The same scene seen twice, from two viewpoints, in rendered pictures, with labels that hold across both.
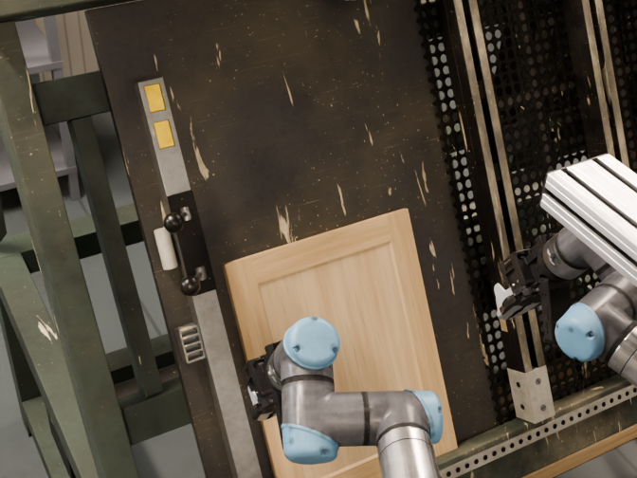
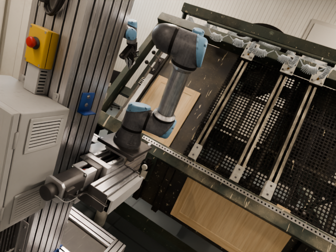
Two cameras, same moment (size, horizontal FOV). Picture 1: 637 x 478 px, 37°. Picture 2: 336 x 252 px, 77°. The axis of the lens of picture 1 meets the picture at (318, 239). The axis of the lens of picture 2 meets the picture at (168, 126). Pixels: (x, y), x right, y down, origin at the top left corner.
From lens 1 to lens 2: 187 cm
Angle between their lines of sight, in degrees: 48
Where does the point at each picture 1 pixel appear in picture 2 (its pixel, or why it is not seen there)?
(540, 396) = (194, 151)
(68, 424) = not seen: hidden behind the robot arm
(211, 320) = (148, 78)
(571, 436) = (195, 172)
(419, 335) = (181, 117)
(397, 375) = not seen: hidden behind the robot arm
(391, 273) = (186, 101)
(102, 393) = (123, 73)
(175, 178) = (163, 56)
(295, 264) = not seen: hidden behind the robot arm
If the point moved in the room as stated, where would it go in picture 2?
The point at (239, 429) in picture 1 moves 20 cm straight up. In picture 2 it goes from (134, 98) to (141, 77)
